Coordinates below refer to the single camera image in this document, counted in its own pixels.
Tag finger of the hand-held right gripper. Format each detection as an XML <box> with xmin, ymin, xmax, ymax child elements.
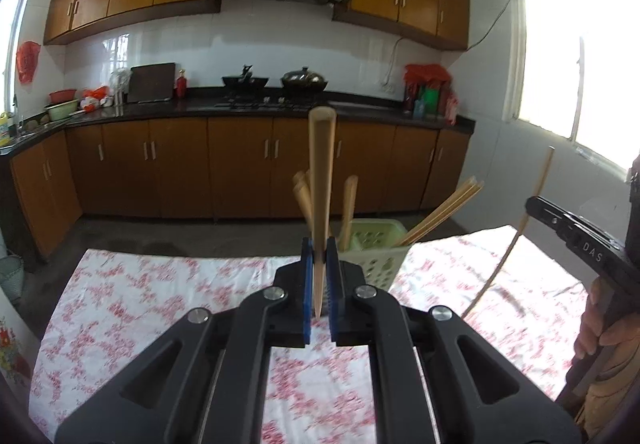
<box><xmin>525</xmin><ymin>197</ymin><xmax>626</xmax><ymax>277</ymax></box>

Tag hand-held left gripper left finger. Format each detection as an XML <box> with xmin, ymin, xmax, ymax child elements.
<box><xmin>55</xmin><ymin>237</ymin><xmax>315</xmax><ymax>444</ymax></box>

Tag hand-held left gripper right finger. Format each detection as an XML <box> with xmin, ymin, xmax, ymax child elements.
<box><xmin>325</xmin><ymin>235</ymin><xmax>583</xmax><ymax>444</ymax></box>

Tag green perforated utensil holder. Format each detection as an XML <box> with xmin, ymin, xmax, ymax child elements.
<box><xmin>334</xmin><ymin>218</ymin><xmax>412</xmax><ymax>297</ymax></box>

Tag wooden spatula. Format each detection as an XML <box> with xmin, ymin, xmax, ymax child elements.
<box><xmin>307</xmin><ymin>106</ymin><xmax>338</xmax><ymax>318</ymax></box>

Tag person's right hand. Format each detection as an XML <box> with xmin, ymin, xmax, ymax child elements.
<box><xmin>572</xmin><ymin>277</ymin><xmax>640</xmax><ymax>430</ymax></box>

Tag red floral tablecloth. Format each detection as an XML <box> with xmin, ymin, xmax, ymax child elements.
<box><xmin>30</xmin><ymin>224</ymin><xmax>596</xmax><ymax>444</ymax></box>

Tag large bright window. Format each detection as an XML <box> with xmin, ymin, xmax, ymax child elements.
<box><xmin>510</xmin><ymin>0</ymin><xmax>640</xmax><ymax>185</ymax></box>

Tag wooden lower kitchen cabinets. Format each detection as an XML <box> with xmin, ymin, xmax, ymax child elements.
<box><xmin>10</xmin><ymin>117</ymin><xmax>473</xmax><ymax>260</ymax></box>

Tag black gas stove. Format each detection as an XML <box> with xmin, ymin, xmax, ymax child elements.
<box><xmin>215</xmin><ymin>94</ymin><xmax>313</xmax><ymax>112</ymax></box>

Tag black wok with lid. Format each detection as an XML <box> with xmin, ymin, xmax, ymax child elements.
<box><xmin>280</xmin><ymin>67</ymin><xmax>329</xmax><ymax>91</ymax></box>

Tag red plastic bag on bottles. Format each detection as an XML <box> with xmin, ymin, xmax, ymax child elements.
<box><xmin>404</xmin><ymin>64</ymin><xmax>451</xmax><ymax>85</ymax></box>

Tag black open wok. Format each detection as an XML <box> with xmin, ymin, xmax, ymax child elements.
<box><xmin>221</xmin><ymin>66</ymin><xmax>269</xmax><ymax>90</ymax></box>

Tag black kitchen countertop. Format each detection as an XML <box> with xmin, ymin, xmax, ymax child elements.
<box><xmin>0</xmin><ymin>94</ymin><xmax>476</xmax><ymax>155</ymax></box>

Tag dark wooden cutting board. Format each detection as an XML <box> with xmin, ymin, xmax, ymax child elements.
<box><xmin>129</xmin><ymin>63</ymin><xmax>177</xmax><ymax>104</ymax></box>

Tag red and white plastic bag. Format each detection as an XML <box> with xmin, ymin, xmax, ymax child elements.
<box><xmin>80</xmin><ymin>87</ymin><xmax>111</xmax><ymax>112</ymax></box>

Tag red printed bag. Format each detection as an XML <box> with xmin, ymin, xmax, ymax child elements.
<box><xmin>0</xmin><ymin>304</ymin><xmax>37</xmax><ymax>390</ymax></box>

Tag pale green basin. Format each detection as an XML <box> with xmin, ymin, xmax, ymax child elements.
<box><xmin>45</xmin><ymin>102</ymin><xmax>81</xmax><ymax>121</ymax></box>

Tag sink faucet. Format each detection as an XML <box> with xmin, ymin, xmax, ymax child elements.
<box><xmin>12</xmin><ymin>94</ymin><xmax>26</xmax><ymax>135</ymax></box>

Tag hanging red plastic bag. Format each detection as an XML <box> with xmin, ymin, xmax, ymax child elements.
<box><xmin>16</xmin><ymin>42</ymin><xmax>41</xmax><ymax>85</ymax></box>

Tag narrow window by sink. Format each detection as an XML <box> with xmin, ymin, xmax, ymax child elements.
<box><xmin>0</xmin><ymin>0</ymin><xmax>38</xmax><ymax>110</ymax></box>

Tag white wall cable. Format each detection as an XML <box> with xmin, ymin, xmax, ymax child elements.
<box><xmin>386</xmin><ymin>37</ymin><xmax>407</xmax><ymax>88</ymax></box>

